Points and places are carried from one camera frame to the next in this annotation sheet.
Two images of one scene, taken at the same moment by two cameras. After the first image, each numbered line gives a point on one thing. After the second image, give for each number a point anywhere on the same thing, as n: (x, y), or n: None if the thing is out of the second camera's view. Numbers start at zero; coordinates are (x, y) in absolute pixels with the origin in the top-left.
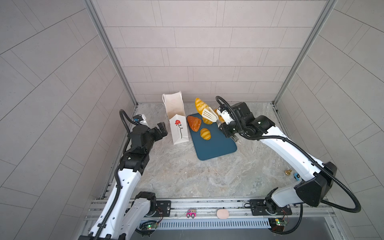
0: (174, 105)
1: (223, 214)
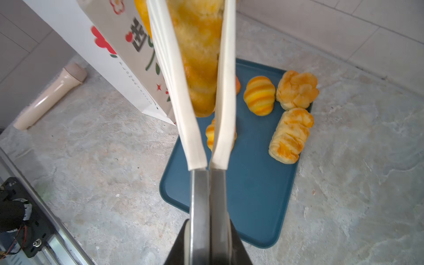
0: (112, 33)
1: None
